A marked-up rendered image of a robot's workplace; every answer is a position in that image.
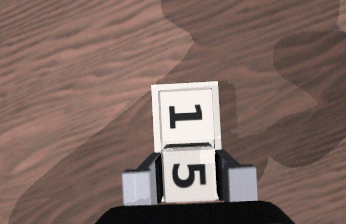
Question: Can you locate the white and grey cube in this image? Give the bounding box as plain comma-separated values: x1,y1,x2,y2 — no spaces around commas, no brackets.
161,142,217,203
158,87,214,144

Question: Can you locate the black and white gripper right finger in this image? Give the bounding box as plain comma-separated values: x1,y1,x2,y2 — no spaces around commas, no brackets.
215,149,258,202

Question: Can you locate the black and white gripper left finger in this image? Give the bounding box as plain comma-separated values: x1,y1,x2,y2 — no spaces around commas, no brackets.
121,152,163,206

